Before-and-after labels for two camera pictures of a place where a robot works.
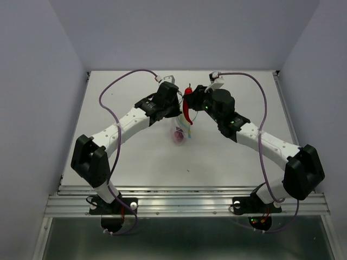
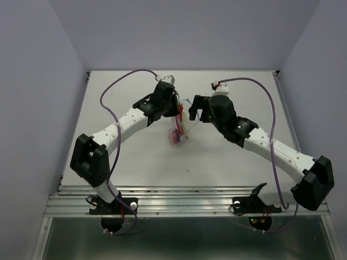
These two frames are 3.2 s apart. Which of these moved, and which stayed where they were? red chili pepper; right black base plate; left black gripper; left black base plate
Moved: red chili pepper
Stayed: left black gripper; right black base plate; left black base plate
